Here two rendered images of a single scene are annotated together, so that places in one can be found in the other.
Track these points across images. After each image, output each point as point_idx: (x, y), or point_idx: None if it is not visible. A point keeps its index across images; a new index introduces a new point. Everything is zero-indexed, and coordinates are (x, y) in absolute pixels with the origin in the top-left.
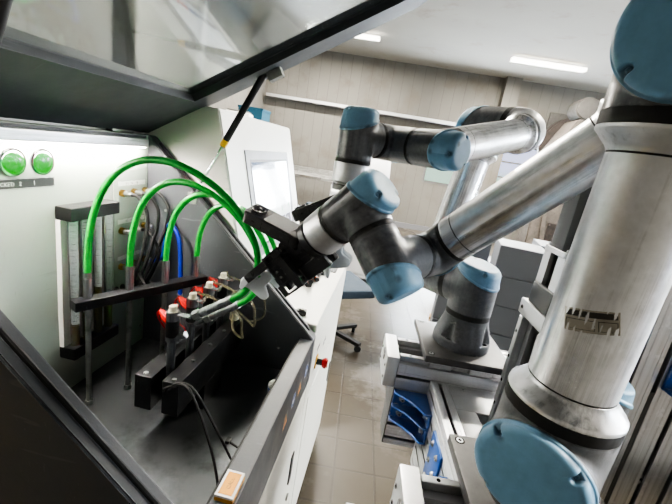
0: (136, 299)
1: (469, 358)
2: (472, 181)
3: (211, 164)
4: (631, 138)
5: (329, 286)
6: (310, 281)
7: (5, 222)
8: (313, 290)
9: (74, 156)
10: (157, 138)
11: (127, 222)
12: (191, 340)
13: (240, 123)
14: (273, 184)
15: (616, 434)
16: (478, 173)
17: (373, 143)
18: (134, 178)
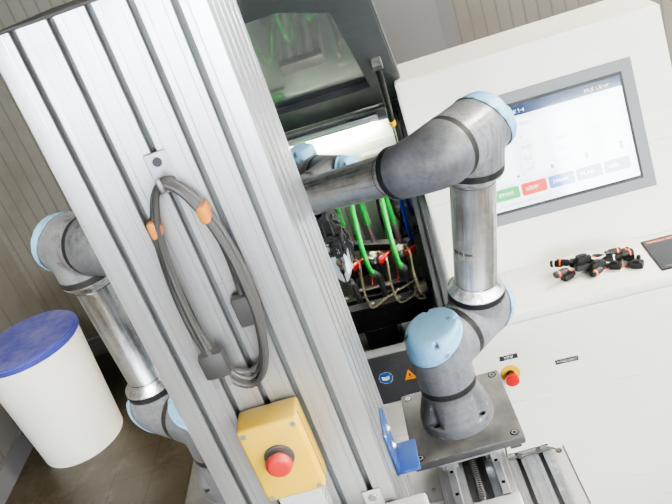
0: (418, 244)
1: (417, 426)
2: (451, 211)
3: (395, 140)
4: None
5: (590, 289)
6: (554, 274)
7: None
8: (556, 287)
9: (315, 146)
10: (399, 104)
11: None
12: (355, 294)
13: (445, 79)
14: (550, 127)
15: (125, 393)
16: (453, 202)
17: None
18: (380, 146)
